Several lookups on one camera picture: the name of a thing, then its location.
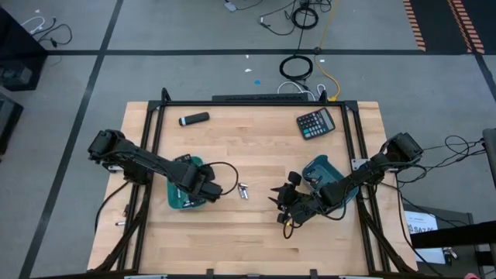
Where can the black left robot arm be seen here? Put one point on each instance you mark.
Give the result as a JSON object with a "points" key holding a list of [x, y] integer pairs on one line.
{"points": [[147, 160]]}

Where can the blue plastic bin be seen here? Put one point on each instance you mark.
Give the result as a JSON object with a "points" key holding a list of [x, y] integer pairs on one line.
{"points": [[321, 166]]}

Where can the white power adapter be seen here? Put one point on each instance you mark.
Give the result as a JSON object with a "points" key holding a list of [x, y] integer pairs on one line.
{"points": [[231, 5]]}

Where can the grey metal post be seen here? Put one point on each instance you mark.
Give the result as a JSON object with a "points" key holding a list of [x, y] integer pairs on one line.
{"points": [[490, 155]]}

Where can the black aluminium table frame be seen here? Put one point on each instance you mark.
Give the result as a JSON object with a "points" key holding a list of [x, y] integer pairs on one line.
{"points": [[252, 103]]}

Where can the black cart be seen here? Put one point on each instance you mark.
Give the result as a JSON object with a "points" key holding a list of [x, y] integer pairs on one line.
{"points": [[457, 236]]}

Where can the black desk calculator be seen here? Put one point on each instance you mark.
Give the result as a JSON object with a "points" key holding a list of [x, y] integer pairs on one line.
{"points": [[315, 124]]}

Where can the black cylinder with white end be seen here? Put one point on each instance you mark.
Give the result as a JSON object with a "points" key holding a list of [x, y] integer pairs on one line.
{"points": [[195, 118]]}

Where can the black cabinet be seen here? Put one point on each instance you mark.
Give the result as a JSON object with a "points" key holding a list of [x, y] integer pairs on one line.
{"points": [[19, 58]]}

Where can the white paper label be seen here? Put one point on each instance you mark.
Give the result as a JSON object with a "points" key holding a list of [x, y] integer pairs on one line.
{"points": [[420, 222]]}

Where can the black orange-striped floor mat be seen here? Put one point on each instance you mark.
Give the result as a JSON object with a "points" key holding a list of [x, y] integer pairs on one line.
{"points": [[438, 19]]}

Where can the black floor case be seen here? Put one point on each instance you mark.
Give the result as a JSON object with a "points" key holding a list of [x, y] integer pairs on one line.
{"points": [[7, 120]]}

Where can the green plastic bin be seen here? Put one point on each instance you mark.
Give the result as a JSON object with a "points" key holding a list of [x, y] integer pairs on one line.
{"points": [[176, 199]]}

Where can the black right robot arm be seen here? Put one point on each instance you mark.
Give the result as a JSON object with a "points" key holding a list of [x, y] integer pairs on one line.
{"points": [[360, 176]]}

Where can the silver black AAA battery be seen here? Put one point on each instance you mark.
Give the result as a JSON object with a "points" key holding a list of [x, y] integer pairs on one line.
{"points": [[188, 202]]}

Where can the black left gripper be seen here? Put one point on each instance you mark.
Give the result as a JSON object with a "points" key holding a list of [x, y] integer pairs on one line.
{"points": [[209, 190]]}

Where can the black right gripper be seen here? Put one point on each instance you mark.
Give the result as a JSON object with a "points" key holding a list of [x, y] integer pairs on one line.
{"points": [[300, 205]]}

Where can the silver metal bracket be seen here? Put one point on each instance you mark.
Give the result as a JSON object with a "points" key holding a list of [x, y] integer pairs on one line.
{"points": [[358, 163]]}

